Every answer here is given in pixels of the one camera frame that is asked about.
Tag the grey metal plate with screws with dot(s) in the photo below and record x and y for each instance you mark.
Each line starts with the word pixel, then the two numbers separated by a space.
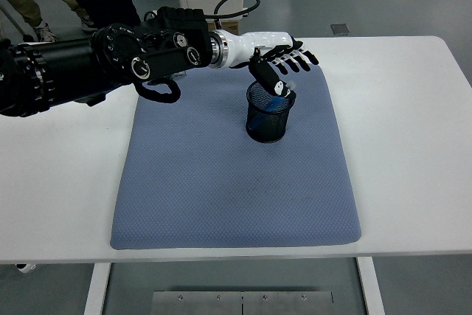
pixel 287 304
pixel 197 304

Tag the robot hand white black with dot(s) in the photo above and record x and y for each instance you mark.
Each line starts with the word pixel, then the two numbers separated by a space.
pixel 258 44

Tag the blue marker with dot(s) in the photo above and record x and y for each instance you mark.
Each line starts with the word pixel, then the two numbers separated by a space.
pixel 276 103

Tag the grey metal stand rod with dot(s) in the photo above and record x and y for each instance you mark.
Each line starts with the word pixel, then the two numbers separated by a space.
pixel 13 21

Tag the black mesh pen holder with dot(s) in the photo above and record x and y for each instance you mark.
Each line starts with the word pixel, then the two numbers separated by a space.
pixel 267 128

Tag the brown cardboard box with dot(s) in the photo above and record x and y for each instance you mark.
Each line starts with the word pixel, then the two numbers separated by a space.
pixel 232 27

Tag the blue-grey textured mat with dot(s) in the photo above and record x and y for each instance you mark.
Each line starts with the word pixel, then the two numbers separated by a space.
pixel 228 189

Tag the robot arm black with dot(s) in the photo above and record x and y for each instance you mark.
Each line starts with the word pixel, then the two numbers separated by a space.
pixel 110 64

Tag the white table leg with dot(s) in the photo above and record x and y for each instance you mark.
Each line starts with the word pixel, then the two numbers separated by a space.
pixel 370 289
pixel 96 289

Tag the small white black device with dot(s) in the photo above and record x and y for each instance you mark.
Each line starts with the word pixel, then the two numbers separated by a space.
pixel 25 267

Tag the grey floor plate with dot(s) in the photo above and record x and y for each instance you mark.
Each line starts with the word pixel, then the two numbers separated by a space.
pixel 340 30

